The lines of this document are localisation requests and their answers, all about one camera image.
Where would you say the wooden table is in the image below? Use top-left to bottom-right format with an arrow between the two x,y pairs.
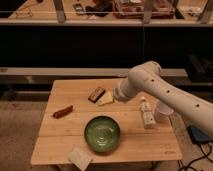
31,79 -> 182,171

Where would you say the brown sausage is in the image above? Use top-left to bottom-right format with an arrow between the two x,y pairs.
52,105 -> 73,119

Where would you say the green ceramic bowl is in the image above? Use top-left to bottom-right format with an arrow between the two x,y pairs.
84,116 -> 120,153

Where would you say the red tray on shelf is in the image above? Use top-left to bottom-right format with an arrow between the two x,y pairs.
113,0 -> 175,19

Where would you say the black cable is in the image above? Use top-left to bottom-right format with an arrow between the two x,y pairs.
178,142 -> 213,171

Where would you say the white plastic bottle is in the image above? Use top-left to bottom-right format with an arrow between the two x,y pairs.
140,97 -> 156,129

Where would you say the brown chocolate bar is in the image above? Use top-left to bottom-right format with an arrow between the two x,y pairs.
88,87 -> 106,103

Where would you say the black power box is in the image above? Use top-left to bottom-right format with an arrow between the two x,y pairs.
187,125 -> 213,144

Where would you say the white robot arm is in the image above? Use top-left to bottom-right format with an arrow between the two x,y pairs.
113,61 -> 213,138

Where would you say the pale yellow cheese wedge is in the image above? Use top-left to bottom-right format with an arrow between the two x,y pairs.
97,91 -> 114,106

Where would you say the metal shelf rail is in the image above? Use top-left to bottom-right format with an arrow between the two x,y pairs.
0,67 -> 189,80

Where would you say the white mug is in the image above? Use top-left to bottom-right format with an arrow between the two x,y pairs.
154,101 -> 174,122

